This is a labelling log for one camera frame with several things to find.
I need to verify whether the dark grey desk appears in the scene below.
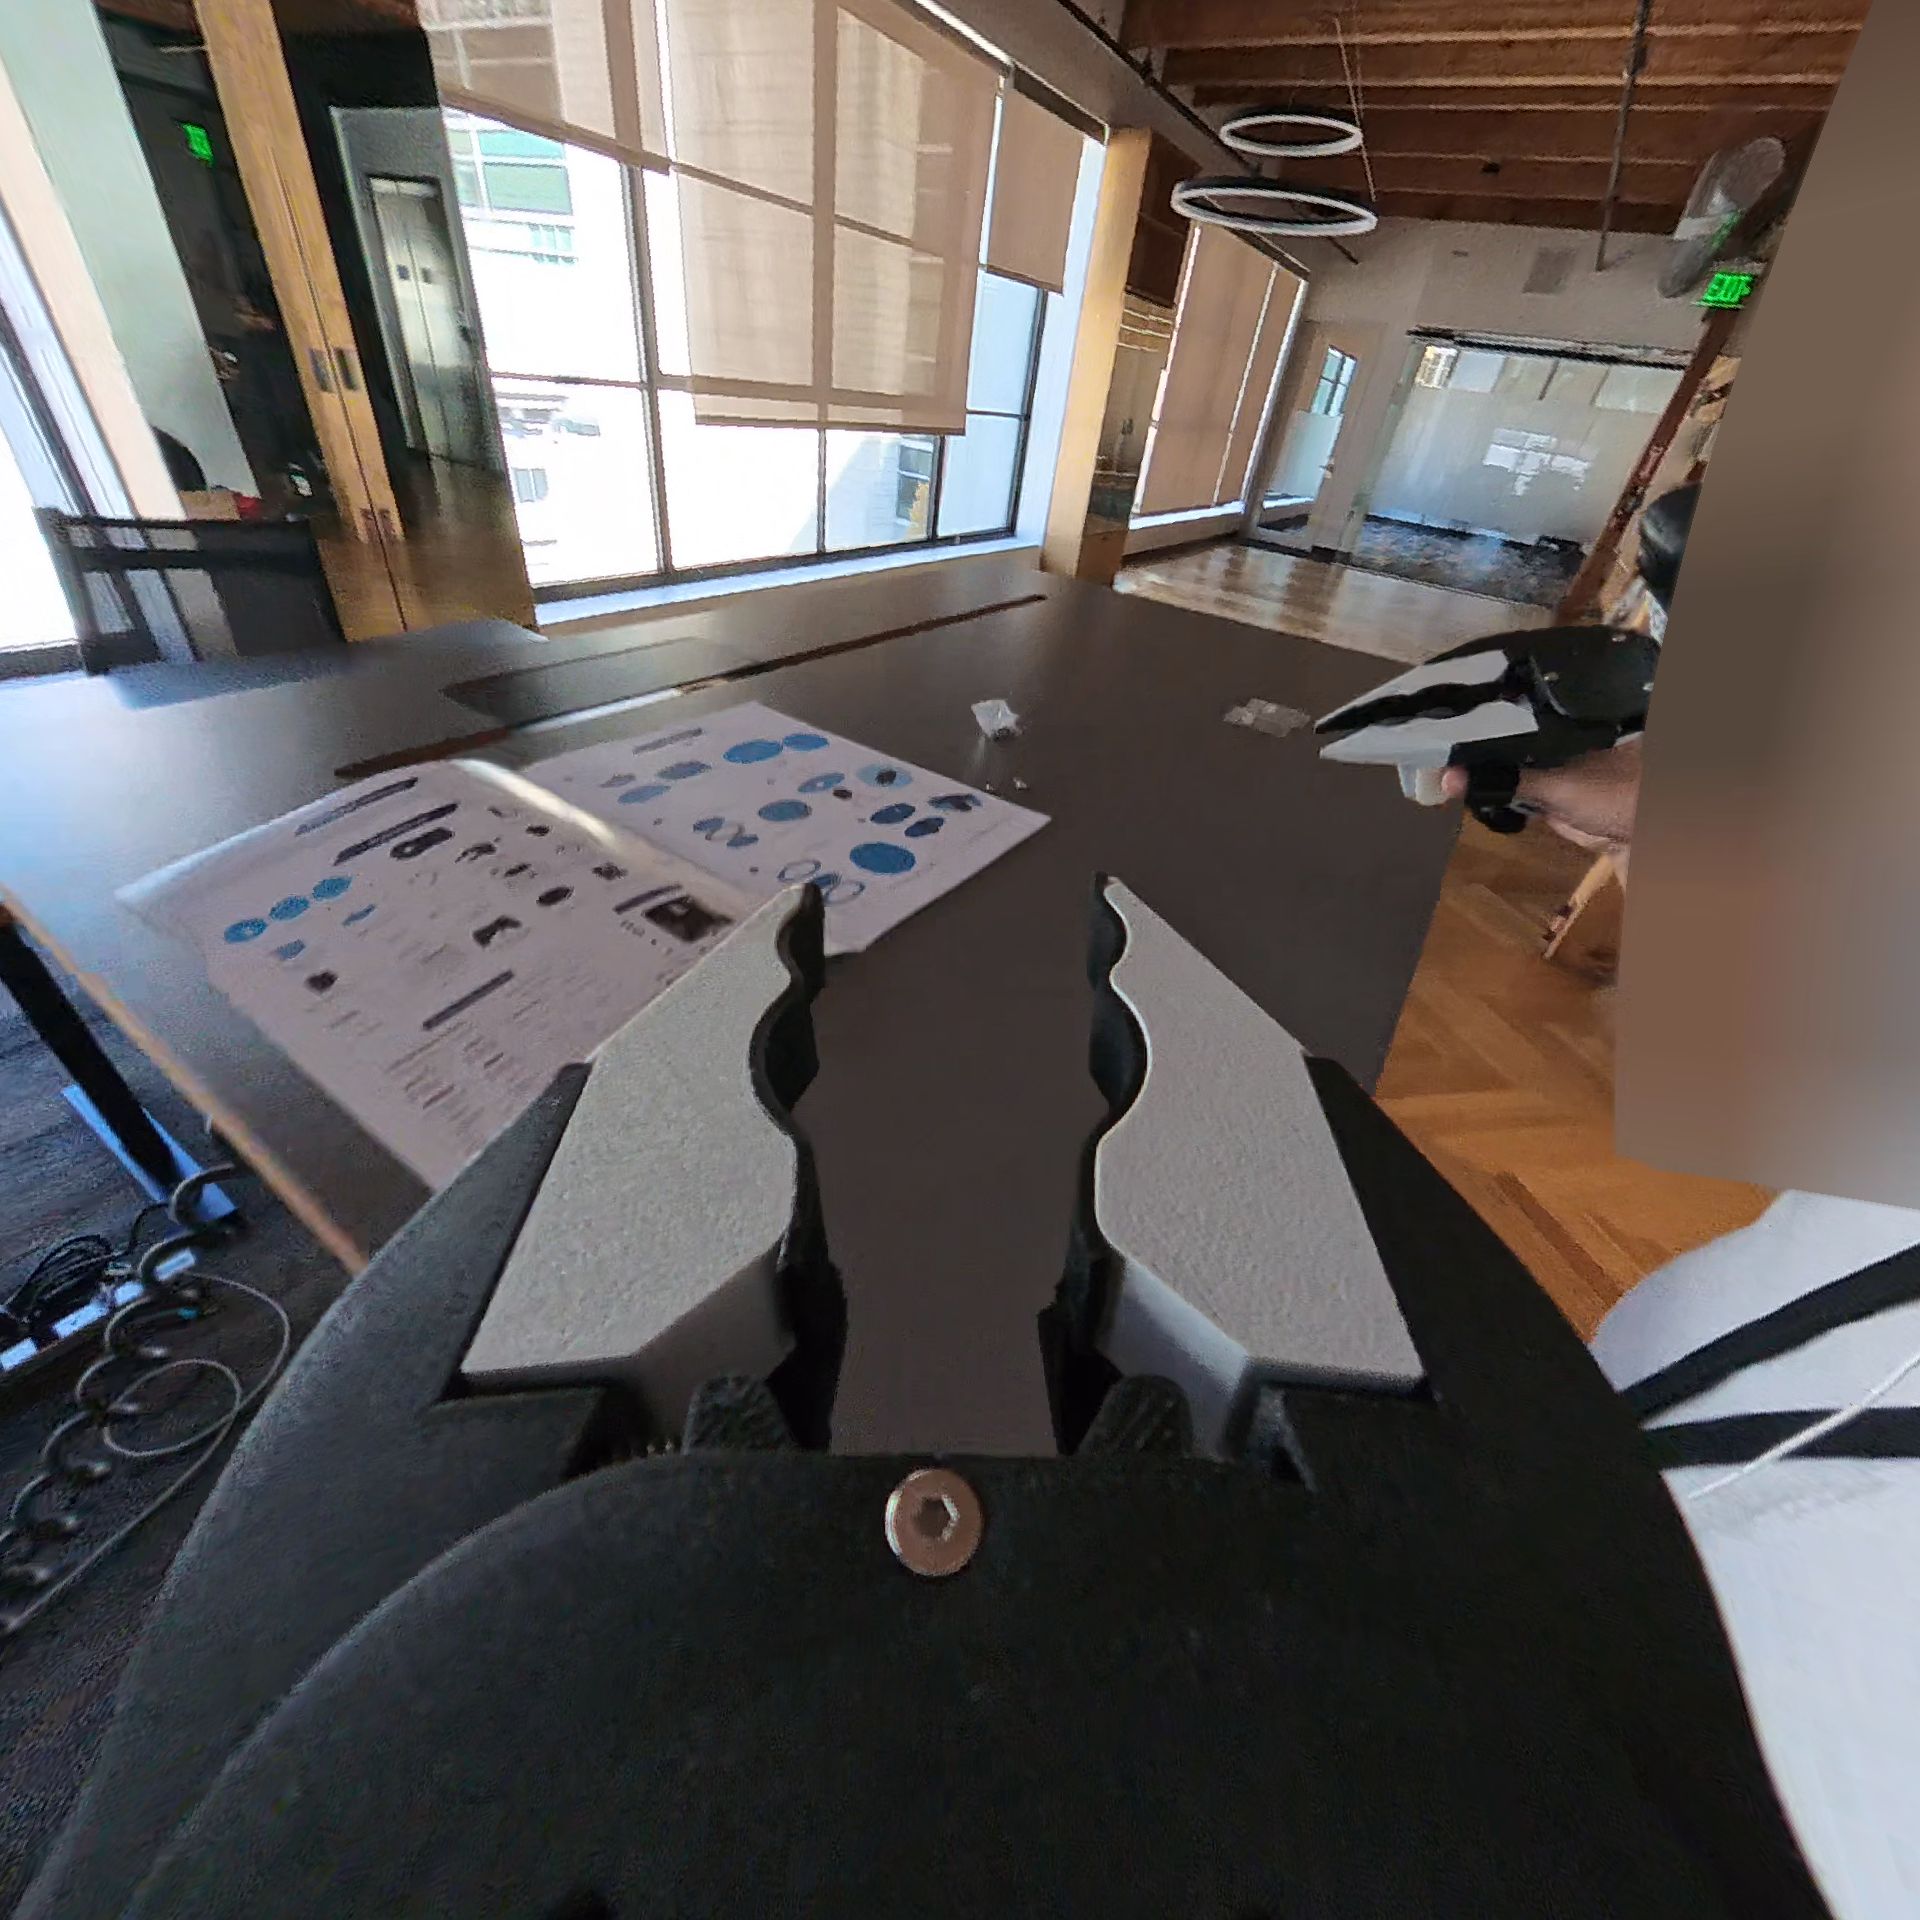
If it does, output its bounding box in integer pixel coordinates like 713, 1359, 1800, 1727
0, 563, 1490, 1280

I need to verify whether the wooden pillar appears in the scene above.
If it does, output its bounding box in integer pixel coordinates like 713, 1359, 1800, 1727
1042, 126, 1157, 587
191, 0, 408, 635

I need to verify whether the floor cable bundle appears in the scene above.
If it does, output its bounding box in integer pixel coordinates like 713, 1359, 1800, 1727
0, 1228, 297, 1470

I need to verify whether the grey metal door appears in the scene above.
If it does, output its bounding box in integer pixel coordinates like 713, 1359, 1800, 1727
329, 106, 490, 484

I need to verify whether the person's white shirt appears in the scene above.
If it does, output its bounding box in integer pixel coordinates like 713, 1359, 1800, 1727
1586, 1188, 1920, 1920

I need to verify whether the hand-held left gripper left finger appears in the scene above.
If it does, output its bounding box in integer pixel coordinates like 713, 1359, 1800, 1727
460, 882, 838, 1427

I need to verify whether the black coiled cable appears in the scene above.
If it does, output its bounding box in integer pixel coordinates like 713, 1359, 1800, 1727
0, 1168, 231, 1640

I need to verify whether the ring ceiling lamp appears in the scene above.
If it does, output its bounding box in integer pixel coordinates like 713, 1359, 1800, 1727
1168, 173, 1382, 242
1215, 107, 1367, 159

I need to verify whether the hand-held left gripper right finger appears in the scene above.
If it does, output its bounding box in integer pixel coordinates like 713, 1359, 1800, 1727
1042, 872, 1426, 1454

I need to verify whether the black desk leg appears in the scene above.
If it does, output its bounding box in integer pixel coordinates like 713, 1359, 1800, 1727
0, 895, 244, 1251

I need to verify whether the beige roller blind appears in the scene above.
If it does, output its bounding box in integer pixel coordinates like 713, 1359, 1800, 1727
983, 86, 1088, 296
416, 0, 1000, 440

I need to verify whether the black shoulder strap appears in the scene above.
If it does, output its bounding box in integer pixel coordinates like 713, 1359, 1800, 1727
1623, 1242, 1920, 1470

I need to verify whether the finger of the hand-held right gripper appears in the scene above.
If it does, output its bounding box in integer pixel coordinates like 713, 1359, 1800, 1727
1342, 632, 1529, 711
1313, 698, 1546, 771

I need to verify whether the white instruction manual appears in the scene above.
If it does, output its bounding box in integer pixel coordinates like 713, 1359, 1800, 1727
113, 695, 1055, 1191

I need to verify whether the large glass window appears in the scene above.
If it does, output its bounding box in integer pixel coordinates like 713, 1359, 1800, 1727
438, 107, 1055, 606

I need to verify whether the person's right hand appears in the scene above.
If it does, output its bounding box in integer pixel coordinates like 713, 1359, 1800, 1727
1527, 742, 1642, 846

